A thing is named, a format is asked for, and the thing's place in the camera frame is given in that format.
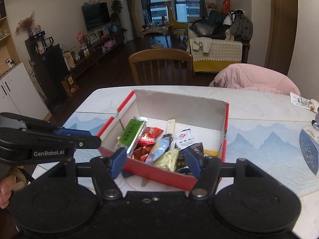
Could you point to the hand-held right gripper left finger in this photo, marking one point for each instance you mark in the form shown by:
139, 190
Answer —
117, 161

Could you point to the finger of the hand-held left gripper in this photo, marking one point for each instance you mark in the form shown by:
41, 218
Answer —
87, 142
72, 132

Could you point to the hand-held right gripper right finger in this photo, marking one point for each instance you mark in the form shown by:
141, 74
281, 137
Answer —
193, 161

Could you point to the white blue-edged snack packet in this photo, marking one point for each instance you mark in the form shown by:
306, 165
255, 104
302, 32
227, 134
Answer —
184, 139

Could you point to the red checkered-edge snack packet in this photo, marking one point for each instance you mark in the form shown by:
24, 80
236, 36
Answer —
150, 135

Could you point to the red and white cardboard box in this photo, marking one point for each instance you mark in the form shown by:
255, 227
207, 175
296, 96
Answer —
174, 104

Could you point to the person's left hand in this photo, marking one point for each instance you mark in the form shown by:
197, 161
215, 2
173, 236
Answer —
5, 191

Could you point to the dark brown snack packet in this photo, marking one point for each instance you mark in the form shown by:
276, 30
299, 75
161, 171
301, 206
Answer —
187, 159

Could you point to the dark red foil snack packet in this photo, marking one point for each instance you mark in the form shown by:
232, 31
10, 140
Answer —
140, 154

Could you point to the pale gold snack packet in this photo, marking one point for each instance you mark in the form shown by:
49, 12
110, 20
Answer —
167, 161

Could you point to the green snack packet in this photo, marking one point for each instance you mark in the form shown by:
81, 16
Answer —
132, 134

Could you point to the silver blue snack packet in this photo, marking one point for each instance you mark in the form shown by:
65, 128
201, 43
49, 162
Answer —
160, 147

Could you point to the white plastic strip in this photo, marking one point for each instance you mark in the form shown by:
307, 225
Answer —
170, 128

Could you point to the brown paper bag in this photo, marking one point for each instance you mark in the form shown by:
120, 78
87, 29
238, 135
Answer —
70, 86

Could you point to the white storage cabinet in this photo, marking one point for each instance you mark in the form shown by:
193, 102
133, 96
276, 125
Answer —
17, 89

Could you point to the black tea bar cabinet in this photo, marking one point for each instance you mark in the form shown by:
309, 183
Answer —
47, 67

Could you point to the dark wooden television cabinet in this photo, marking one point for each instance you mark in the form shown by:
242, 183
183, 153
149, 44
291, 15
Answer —
97, 52

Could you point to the pink flower bouquet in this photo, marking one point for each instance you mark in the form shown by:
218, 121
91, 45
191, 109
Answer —
81, 38

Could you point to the pink plush toy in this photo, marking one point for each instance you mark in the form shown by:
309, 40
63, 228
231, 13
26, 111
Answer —
109, 44

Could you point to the pink padded jacket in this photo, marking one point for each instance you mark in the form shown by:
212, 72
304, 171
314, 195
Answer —
254, 79

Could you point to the wooden chair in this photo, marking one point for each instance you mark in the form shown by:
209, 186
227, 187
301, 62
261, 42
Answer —
160, 64

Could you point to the yellow sofa with cream cover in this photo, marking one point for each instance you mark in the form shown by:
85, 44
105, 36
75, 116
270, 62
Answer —
216, 54

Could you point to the dried flower vase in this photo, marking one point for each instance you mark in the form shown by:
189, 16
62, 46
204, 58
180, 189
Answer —
26, 26

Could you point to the flat screen television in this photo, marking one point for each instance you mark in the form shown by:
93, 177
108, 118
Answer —
96, 16

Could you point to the beige garment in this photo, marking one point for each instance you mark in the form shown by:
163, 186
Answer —
201, 43

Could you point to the white printed packet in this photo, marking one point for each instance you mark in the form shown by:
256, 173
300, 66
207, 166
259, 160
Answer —
304, 102

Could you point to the small bottle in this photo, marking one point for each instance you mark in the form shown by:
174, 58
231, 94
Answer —
315, 124

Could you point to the white standing air conditioner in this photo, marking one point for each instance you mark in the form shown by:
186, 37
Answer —
124, 15

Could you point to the wooden coffee table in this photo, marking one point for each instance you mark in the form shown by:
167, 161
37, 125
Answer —
155, 31

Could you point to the green potted plant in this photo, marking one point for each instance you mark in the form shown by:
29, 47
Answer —
116, 7

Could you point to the pile of dark clothes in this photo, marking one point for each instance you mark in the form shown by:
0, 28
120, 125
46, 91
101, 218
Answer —
224, 25

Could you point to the yellow giraffe chair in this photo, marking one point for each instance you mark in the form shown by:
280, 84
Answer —
175, 17

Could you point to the red gift bag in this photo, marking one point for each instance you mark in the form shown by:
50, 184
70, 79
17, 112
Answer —
225, 6

